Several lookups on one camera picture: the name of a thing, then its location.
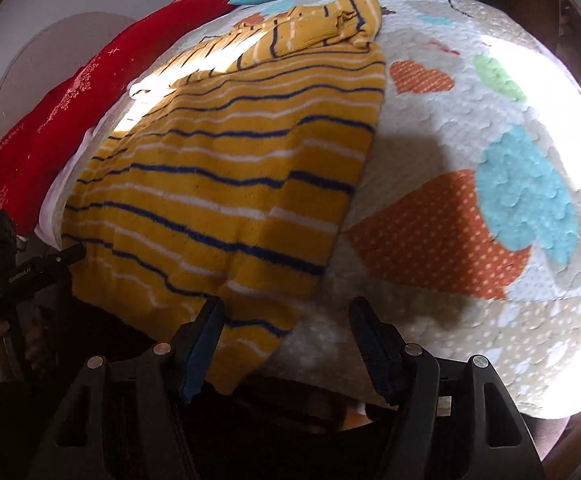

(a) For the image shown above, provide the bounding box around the yellow striped sweater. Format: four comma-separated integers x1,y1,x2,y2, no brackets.
62,0,387,396

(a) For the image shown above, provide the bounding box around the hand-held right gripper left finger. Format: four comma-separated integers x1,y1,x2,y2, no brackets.
31,296,226,480

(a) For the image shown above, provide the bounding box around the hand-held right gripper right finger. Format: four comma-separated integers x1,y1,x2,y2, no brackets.
349,297,545,480

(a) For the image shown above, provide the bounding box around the heart print blanket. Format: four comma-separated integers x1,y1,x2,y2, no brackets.
130,0,581,420

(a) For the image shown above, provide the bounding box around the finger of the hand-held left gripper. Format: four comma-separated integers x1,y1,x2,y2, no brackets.
18,242,87,288

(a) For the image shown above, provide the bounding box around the red pillow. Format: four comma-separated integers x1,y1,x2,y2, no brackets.
0,0,261,237

